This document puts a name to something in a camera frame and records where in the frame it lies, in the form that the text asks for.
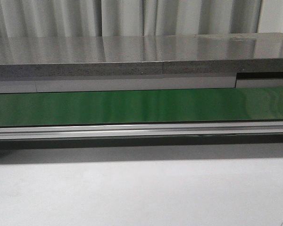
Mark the dark granite countertop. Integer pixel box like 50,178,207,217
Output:
0,33,283,80

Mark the green conveyor belt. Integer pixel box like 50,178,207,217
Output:
0,87,283,127

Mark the white pleated curtain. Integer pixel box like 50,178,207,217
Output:
0,0,283,37

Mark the aluminium conveyor side rail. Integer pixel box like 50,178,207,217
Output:
0,121,283,140

